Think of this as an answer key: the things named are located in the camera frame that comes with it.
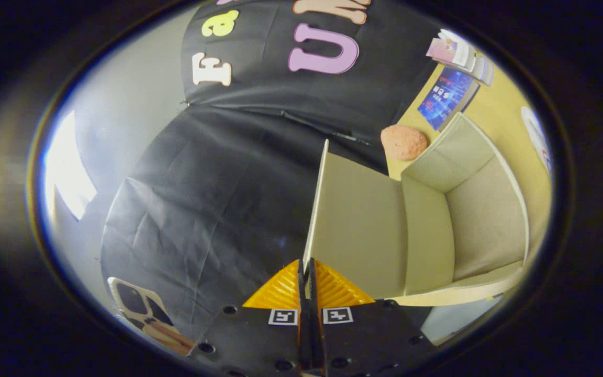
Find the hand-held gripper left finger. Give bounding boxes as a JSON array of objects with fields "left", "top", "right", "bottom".
[{"left": 189, "top": 259, "right": 310, "bottom": 377}]

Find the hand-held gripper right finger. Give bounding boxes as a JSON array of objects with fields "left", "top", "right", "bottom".
[{"left": 309, "top": 258, "right": 438, "bottom": 377}]

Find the beige fabric storage box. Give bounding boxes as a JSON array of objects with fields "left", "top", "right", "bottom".
[{"left": 303, "top": 112, "right": 530, "bottom": 307}]

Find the white canvas shoe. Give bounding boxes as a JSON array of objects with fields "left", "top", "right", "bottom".
[{"left": 521, "top": 106, "right": 554, "bottom": 176}]

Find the black backdrop cloth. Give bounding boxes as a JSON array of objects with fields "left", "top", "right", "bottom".
[{"left": 100, "top": 0, "right": 451, "bottom": 341}]

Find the orange rough sponge ball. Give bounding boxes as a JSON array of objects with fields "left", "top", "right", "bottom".
[{"left": 381, "top": 125, "right": 429, "bottom": 161}]

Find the blue cover book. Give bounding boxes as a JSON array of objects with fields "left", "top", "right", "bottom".
[{"left": 418, "top": 67, "right": 481, "bottom": 131}]

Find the grey-blue cover book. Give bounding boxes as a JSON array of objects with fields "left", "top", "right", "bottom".
[{"left": 474, "top": 52, "right": 495, "bottom": 87}]

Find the pink cover book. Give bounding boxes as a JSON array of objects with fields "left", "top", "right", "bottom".
[{"left": 426, "top": 37, "right": 464, "bottom": 66}]

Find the white cover book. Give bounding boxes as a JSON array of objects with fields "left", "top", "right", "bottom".
[{"left": 453, "top": 39, "right": 483, "bottom": 74}]

